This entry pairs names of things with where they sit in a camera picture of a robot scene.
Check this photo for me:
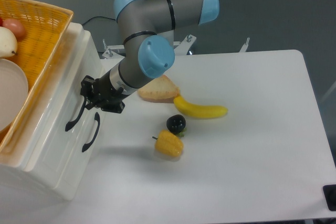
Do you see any orange woven basket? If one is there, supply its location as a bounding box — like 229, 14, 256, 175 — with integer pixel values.
1, 0, 73, 150

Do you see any black object at table edge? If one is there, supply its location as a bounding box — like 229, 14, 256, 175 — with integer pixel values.
322, 185, 336, 211

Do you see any white bottom drawer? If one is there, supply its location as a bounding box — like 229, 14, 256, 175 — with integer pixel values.
54, 109, 104, 200

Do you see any white drawer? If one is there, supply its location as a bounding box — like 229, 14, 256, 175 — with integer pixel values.
24, 30, 103, 187
54, 109, 104, 200

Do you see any pink plate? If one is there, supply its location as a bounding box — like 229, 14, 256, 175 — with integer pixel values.
1, 59, 28, 131

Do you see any yellow toy banana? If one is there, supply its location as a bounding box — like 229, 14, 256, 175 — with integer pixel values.
173, 95, 228, 119

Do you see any yellow toy bell pepper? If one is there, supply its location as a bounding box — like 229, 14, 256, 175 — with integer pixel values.
152, 130, 184, 159

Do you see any toy bread slice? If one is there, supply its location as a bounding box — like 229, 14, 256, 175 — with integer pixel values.
137, 74, 180, 103

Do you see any black cable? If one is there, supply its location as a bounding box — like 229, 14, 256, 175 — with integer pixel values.
82, 16, 118, 25

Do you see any white top drawer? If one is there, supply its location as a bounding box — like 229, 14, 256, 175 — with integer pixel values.
24, 30, 103, 187

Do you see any black toy eggplant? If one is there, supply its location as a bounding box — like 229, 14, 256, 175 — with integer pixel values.
166, 114, 186, 137

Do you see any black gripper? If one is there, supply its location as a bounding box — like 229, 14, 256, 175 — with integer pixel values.
80, 70, 126, 113

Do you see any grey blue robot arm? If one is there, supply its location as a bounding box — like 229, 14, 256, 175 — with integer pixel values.
80, 0, 219, 113

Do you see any metal table clamp right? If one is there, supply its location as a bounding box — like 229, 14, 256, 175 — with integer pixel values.
239, 37, 250, 52

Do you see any white drawer cabinet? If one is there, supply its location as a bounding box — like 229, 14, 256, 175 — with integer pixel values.
1, 23, 103, 200

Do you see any white toy pear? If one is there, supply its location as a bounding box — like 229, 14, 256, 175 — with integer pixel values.
0, 27, 18, 58

